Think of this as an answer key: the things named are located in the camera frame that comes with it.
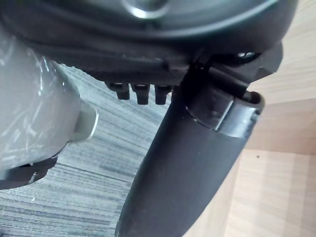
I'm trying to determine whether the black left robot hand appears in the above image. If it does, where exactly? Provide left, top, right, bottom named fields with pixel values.
left=0, top=0, right=307, bottom=237

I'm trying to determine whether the light wooden cabinet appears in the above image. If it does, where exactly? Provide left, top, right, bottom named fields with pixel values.
left=217, top=0, right=316, bottom=237

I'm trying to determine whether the silver robot leg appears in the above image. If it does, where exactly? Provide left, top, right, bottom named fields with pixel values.
left=0, top=31, right=99, bottom=190

